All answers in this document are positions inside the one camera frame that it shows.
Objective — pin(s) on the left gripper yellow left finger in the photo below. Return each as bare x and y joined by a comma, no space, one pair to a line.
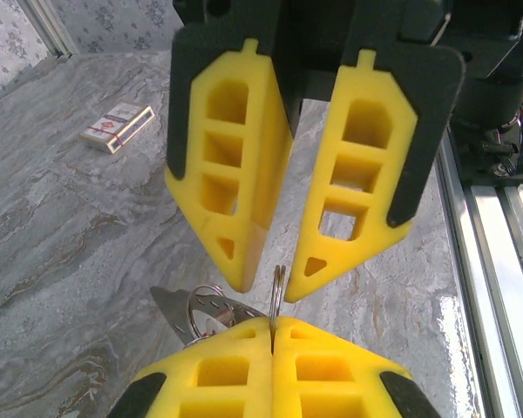
218,383

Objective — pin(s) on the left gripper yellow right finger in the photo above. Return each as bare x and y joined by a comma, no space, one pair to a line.
331,383

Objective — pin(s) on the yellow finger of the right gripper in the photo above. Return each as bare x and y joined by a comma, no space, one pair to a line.
261,143
388,130

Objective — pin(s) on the silver serrated metal tool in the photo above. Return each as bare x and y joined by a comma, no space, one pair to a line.
174,305

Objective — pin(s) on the silver split keyring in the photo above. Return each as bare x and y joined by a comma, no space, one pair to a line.
280,287

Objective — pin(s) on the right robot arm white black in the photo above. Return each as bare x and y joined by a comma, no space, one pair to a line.
488,104

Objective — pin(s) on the playing card box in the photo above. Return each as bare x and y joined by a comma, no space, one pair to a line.
115,128

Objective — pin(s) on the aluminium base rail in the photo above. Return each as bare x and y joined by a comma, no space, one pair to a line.
518,261

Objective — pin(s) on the aluminium frame post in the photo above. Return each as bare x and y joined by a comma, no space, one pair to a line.
52,26

